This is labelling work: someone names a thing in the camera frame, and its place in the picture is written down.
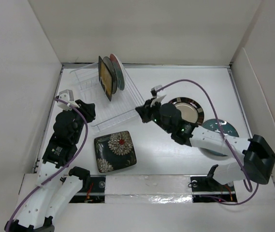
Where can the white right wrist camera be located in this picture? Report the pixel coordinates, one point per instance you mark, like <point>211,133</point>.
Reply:
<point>157,95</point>

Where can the brown striped rim round plate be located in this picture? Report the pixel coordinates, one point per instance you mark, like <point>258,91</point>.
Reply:
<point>191,110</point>

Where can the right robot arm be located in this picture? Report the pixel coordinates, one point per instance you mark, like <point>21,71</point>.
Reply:
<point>254,159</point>

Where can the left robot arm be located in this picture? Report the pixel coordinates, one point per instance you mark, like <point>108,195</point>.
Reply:
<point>56,185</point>

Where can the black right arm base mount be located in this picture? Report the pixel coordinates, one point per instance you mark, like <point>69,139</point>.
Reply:
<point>210,191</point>

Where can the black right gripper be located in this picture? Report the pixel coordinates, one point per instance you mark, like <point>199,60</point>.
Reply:
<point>144,111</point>

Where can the teal glazed round plate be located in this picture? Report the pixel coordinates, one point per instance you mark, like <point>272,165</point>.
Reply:
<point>212,125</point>

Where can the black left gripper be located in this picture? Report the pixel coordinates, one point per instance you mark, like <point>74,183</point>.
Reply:
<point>88,109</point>

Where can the amber square plate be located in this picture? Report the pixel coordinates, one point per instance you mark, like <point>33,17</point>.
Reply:
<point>105,78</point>

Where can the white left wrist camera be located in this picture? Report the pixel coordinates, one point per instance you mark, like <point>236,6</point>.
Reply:
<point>68,97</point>

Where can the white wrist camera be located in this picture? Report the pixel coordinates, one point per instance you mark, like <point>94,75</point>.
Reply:
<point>157,95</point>
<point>68,97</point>

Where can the red and teal floral plate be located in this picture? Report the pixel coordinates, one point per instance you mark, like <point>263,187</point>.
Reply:
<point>120,71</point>

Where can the cream plate with tree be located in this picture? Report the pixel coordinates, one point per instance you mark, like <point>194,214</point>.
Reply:
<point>112,70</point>

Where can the clear wire dish rack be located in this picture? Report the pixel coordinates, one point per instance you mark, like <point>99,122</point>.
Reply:
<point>112,112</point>

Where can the black square floral plate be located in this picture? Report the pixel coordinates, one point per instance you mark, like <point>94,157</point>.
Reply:
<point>114,152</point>

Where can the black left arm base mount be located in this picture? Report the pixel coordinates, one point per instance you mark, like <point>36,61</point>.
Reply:
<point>94,194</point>

